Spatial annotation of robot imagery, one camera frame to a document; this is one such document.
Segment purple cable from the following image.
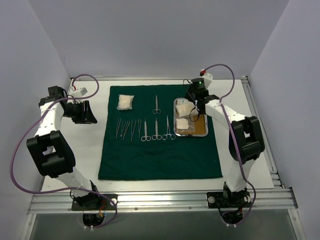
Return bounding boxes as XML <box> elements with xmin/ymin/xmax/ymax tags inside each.
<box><xmin>10</xmin><ymin>73</ymin><xmax>118</xmax><ymax>229</ymax></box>
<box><xmin>199</xmin><ymin>64</ymin><xmax>256</xmax><ymax>224</ymax></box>

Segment dark green surgical cloth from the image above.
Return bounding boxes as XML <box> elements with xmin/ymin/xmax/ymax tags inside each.
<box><xmin>98</xmin><ymin>85</ymin><xmax>223</xmax><ymax>181</ymax></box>

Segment front aluminium frame rail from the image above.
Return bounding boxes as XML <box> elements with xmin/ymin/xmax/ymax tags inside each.
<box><xmin>28</xmin><ymin>188</ymin><xmax>298</xmax><ymax>214</ymax></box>

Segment steel forceps clamp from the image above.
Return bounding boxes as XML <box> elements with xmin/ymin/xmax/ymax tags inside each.
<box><xmin>162</xmin><ymin>116</ymin><xmax>176</xmax><ymax>141</ymax></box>

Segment back aluminium frame rail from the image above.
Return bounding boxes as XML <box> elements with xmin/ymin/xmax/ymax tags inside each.
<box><xmin>76</xmin><ymin>76</ymin><xmax>249</xmax><ymax>83</ymax></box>

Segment steel surgical scissors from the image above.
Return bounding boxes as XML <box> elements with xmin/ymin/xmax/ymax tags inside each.
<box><xmin>140</xmin><ymin>119</ymin><xmax>152</xmax><ymax>142</ymax></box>

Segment thin short steel tweezers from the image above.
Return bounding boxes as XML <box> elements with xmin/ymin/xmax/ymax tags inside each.
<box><xmin>120</xmin><ymin>120</ymin><xmax>126</xmax><ymax>137</ymax></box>

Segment cotton ball bag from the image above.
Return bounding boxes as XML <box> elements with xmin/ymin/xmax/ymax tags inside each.
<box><xmin>116</xmin><ymin>94</ymin><xmax>135</xmax><ymax>111</ymax></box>
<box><xmin>175</xmin><ymin>118</ymin><xmax>189</xmax><ymax>130</ymax></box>
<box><xmin>175</xmin><ymin>101</ymin><xmax>198</xmax><ymax>118</ymax></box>

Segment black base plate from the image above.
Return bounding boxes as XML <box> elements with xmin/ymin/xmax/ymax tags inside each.
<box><xmin>206</xmin><ymin>190</ymin><xmax>252</xmax><ymax>209</ymax></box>
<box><xmin>71</xmin><ymin>193</ymin><xmax>115</xmax><ymax>211</ymax></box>

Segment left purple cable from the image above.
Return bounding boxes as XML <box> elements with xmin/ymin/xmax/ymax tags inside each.
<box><xmin>10</xmin><ymin>73</ymin><xmax>118</xmax><ymax>229</ymax></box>

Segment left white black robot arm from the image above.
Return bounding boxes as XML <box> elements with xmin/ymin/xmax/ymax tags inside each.
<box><xmin>26</xmin><ymin>86</ymin><xmax>101</xmax><ymax>210</ymax></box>

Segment aluminium frame rail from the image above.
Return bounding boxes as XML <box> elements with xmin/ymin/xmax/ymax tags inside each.
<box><xmin>28</xmin><ymin>188</ymin><xmax>298</xmax><ymax>214</ymax></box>
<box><xmin>76</xmin><ymin>76</ymin><xmax>249</xmax><ymax>83</ymax></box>
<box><xmin>240</xmin><ymin>75</ymin><xmax>286</xmax><ymax>190</ymax></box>

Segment curved tip steel tweezers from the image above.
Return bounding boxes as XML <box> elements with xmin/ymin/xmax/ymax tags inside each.
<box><xmin>122</xmin><ymin>121</ymin><xmax>130</xmax><ymax>141</ymax></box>

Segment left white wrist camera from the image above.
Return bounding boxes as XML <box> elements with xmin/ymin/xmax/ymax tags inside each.
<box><xmin>70</xmin><ymin>87</ymin><xmax>88</xmax><ymax>98</ymax></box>

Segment green white suture packet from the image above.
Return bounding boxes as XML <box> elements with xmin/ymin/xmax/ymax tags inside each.
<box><xmin>176</xmin><ymin>99</ymin><xmax>189</xmax><ymax>105</ymax></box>

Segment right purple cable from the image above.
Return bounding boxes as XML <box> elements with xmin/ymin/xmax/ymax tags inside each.
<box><xmin>199</xmin><ymin>64</ymin><xmax>256</xmax><ymax>224</ymax></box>

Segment right aluminium frame rail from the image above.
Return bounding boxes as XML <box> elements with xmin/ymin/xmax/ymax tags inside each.
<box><xmin>240</xmin><ymin>75</ymin><xmax>286</xmax><ymax>190</ymax></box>

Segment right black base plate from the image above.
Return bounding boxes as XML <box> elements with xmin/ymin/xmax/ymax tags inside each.
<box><xmin>206</xmin><ymin>190</ymin><xmax>252</xmax><ymax>209</ymax></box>

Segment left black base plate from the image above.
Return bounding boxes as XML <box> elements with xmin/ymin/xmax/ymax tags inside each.
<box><xmin>71</xmin><ymin>193</ymin><xmax>115</xmax><ymax>211</ymax></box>

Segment stainless steel instrument tray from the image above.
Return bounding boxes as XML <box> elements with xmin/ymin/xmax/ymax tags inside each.
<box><xmin>172</xmin><ymin>97</ymin><xmax>209</xmax><ymax>138</ymax></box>

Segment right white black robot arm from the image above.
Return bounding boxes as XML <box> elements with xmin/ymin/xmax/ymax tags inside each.
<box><xmin>185</xmin><ymin>77</ymin><xmax>265</xmax><ymax>207</ymax></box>

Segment small steel scissors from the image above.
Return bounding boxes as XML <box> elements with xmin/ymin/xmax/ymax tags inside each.
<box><xmin>152</xmin><ymin>95</ymin><xmax>162</xmax><ymax>115</ymax></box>

